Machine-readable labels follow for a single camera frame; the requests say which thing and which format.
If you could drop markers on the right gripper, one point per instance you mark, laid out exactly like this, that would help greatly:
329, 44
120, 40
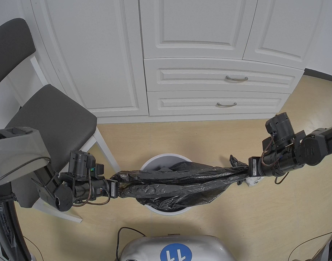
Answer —
274, 163

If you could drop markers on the white paper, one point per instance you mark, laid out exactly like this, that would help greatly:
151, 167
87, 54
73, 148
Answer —
254, 182

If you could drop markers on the black plastic bag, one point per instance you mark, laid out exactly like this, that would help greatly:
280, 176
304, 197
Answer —
182, 183

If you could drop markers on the white trash bin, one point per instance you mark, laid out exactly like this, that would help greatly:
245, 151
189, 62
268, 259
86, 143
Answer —
157, 159

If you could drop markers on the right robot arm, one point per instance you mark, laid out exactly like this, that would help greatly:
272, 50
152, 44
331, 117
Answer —
315, 145

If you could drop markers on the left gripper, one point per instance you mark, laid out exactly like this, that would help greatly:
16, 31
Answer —
100, 189

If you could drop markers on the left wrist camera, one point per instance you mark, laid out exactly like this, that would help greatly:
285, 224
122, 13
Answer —
99, 170

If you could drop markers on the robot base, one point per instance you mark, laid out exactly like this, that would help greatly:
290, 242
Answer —
144, 250

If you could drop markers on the white wardrobe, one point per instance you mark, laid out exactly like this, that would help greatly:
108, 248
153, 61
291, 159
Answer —
198, 15

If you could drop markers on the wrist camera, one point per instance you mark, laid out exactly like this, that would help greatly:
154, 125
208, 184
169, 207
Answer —
270, 125
99, 170

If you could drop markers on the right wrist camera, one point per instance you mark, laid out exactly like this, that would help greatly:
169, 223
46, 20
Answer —
270, 125

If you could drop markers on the white chair grey cushions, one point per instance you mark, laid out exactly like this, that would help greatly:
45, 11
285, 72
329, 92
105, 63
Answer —
51, 113

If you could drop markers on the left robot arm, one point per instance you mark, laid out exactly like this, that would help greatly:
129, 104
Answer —
19, 151

